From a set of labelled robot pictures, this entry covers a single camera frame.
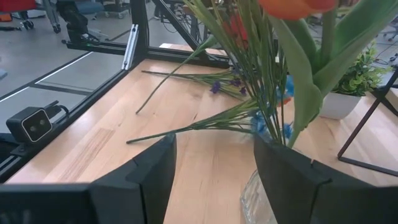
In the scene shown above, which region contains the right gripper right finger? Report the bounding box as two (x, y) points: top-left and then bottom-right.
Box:
(253, 135), (398, 224)

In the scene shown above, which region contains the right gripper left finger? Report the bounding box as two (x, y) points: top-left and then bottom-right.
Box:
(0, 133), (177, 224)

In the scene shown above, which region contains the clear ribbed glass vase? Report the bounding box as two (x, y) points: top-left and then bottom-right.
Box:
(239, 169), (279, 224)

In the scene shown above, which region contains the blue artificial flower bunch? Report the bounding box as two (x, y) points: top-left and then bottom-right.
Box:
(126, 74), (295, 145)

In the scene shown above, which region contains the orange artificial tulip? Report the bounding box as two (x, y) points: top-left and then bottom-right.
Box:
(257, 0), (398, 149)

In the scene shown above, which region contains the purple artificial flower bunch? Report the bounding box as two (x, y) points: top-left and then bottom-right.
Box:
(141, 68), (249, 98)

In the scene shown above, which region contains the orange artificial flower bunch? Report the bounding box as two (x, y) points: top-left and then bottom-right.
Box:
(183, 0), (290, 147)

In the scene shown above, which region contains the small-leaf plant in white pot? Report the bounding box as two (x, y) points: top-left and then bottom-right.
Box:
(319, 40), (393, 121)

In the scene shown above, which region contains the blue office chair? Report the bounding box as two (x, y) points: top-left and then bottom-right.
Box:
(74, 0), (106, 16)

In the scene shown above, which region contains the red cart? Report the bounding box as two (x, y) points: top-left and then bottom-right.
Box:
(0, 0), (38, 14)

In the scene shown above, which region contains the wooden shelf with black frame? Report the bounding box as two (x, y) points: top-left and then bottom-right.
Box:
(337, 67), (398, 178)

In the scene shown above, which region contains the black table-level camera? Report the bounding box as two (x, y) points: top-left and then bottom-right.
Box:
(5, 100), (70, 146)

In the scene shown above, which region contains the silver corner bracket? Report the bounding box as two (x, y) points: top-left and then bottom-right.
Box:
(121, 24), (139, 71)

